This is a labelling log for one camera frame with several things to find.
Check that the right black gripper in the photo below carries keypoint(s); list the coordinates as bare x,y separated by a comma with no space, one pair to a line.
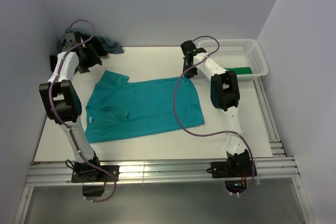
190,74

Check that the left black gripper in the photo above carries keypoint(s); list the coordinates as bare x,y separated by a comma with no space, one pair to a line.
93,60

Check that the teal t-shirt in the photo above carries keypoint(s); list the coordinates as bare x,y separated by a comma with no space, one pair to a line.
119,109

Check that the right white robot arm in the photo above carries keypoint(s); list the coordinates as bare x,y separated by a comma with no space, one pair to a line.
225,96

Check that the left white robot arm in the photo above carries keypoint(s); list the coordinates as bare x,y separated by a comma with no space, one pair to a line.
63,106

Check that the black t-shirt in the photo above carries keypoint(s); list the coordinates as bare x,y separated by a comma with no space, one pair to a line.
71,39

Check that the grey-blue t-shirt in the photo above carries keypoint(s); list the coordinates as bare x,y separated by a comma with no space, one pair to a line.
103,45

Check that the white plastic basket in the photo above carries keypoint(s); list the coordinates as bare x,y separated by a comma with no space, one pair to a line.
234,53

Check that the rolled green t-shirt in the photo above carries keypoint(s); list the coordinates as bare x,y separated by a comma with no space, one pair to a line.
241,70

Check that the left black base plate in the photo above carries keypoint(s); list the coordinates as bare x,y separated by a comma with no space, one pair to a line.
84,173

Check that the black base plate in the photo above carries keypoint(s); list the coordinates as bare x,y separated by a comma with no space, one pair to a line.
84,173
234,167

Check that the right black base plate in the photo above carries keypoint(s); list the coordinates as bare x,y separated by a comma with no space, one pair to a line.
234,167

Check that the aluminium rail frame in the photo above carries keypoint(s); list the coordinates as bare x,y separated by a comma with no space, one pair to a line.
173,156

